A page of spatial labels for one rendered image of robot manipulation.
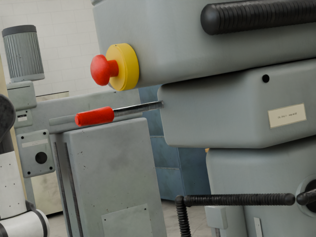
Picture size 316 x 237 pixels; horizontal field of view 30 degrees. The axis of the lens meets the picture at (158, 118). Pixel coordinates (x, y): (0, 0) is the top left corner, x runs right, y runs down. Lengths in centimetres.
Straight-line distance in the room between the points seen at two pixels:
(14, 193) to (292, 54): 82
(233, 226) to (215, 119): 15
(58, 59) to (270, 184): 964
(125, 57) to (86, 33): 990
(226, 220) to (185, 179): 740
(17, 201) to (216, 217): 66
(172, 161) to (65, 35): 336
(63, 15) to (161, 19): 984
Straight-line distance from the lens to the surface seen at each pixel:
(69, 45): 1047
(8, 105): 138
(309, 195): 67
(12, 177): 139
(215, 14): 65
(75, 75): 1044
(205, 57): 68
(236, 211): 83
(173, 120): 88
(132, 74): 74
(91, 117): 84
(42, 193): 929
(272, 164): 79
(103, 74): 73
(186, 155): 822
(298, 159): 80
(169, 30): 69
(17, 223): 137
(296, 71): 77
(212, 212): 83
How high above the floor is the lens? 173
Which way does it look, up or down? 3 degrees down
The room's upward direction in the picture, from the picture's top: 10 degrees counter-clockwise
